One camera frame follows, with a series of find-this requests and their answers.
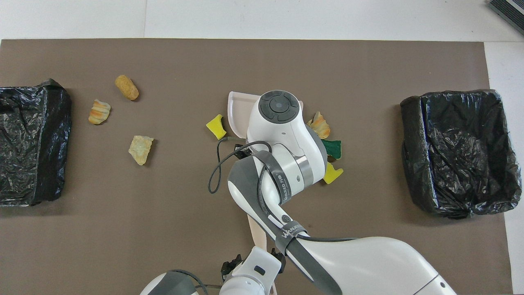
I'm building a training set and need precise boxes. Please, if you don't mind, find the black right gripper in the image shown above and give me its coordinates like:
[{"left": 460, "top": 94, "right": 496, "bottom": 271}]
[{"left": 221, "top": 144, "right": 286, "bottom": 281}]

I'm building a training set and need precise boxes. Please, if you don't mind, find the beige hand brush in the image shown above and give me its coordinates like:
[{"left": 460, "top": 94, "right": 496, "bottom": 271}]
[{"left": 247, "top": 213, "right": 280, "bottom": 295}]

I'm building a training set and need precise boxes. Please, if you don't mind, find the notched yellow sponge piece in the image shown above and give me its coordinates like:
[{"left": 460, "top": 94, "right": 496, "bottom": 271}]
[{"left": 323, "top": 162, "right": 344, "bottom": 185}]

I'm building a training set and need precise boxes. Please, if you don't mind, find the green and yellow sponge piece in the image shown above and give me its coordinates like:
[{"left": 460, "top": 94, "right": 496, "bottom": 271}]
[{"left": 321, "top": 139, "right": 342, "bottom": 160}]

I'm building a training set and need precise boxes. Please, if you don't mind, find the small yellow sponge piece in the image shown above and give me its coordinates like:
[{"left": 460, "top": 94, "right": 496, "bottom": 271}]
[{"left": 206, "top": 114, "right": 227, "bottom": 140}]

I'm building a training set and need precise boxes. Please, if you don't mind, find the curled orange croissant piece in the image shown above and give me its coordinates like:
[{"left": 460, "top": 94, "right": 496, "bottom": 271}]
[{"left": 307, "top": 111, "right": 331, "bottom": 140}]

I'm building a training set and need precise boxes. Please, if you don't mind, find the beige plastic dustpan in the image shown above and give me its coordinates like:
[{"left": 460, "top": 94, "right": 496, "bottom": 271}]
[{"left": 228, "top": 91, "right": 304, "bottom": 140}]

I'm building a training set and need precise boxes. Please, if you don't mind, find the pale bread piece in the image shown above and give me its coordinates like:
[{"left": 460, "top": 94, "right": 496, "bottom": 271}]
[{"left": 128, "top": 135, "right": 154, "bottom": 166}]

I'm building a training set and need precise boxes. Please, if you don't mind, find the striped croissant piece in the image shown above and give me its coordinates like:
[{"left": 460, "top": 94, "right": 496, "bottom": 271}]
[{"left": 88, "top": 99, "right": 111, "bottom": 125}]

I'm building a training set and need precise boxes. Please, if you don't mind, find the brown bread roll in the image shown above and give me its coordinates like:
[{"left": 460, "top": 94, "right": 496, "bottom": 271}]
[{"left": 115, "top": 75, "right": 139, "bottom": 101}]

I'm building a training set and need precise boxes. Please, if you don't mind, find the bin with black bag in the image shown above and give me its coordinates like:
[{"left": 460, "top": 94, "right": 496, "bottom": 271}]
[
  {"left": 0, "top": 79, "right": 72, "bottom": 207},
  {"left": 400, "top": 89, "right": 522, "bottom": 219}
]

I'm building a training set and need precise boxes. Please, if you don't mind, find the brown table mat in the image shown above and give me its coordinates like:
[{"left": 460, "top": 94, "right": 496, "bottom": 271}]
[{"left": 0, "top": 39, "right": 513, "bottom": 295}]

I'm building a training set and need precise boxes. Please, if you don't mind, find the dark ribbed device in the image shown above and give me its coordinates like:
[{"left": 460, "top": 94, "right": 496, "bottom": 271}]
[{"left": 488, "top": 0, "right": 524, "bottom": 36}]

